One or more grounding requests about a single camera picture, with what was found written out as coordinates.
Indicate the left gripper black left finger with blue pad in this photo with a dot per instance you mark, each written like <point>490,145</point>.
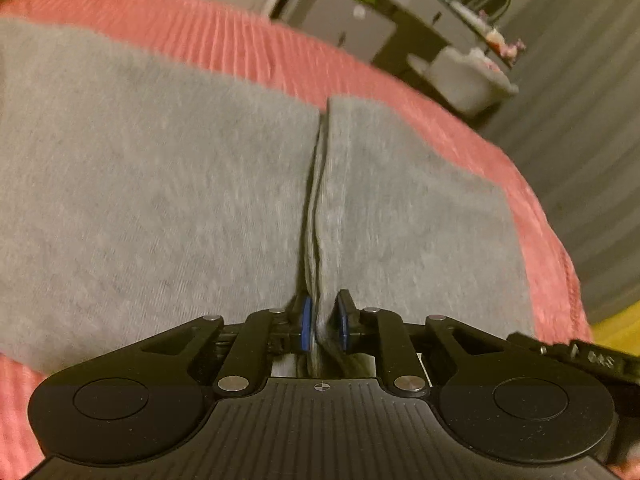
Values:
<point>235,360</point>

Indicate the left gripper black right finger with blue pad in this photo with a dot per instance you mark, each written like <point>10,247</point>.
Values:
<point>411,360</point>

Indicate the grey sweatpants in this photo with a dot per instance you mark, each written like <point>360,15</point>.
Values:
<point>139,193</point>

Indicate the white plastic tub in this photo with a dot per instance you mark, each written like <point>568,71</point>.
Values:
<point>469,82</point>

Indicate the pink ribbed bedspread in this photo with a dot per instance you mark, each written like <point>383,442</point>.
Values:
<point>222,39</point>

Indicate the grey mini fridge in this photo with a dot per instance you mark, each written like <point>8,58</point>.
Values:
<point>350,25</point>

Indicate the black desk with shelf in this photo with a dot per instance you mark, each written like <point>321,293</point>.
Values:
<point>424,27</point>

